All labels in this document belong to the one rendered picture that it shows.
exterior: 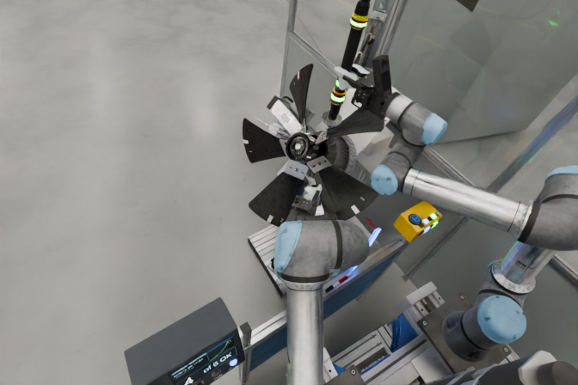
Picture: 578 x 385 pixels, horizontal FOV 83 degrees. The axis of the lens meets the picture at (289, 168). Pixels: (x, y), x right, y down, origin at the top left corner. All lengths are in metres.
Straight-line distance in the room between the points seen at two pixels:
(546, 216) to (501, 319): 0.41
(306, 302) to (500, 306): 0.61
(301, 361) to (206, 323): 0.27
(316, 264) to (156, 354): 0.45
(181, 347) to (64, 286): 1.70
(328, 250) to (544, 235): 0.44
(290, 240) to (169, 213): 1.94
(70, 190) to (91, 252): 0.59
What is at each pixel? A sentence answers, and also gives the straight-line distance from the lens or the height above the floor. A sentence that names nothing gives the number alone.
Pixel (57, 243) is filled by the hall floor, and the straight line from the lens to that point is 2.74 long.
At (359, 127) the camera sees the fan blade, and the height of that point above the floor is 1.38.
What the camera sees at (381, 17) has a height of 1.55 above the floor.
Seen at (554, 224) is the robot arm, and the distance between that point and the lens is 0.86.
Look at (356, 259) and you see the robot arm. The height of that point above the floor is 1.47.
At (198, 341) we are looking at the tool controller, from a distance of 0.94.
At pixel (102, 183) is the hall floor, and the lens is 2.93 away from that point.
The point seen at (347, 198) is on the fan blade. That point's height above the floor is 1.19.
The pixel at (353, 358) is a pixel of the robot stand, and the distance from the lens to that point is 2.04.
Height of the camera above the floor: 2.16
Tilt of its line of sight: 49 degrees down
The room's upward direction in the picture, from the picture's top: 10 degrees clockwise
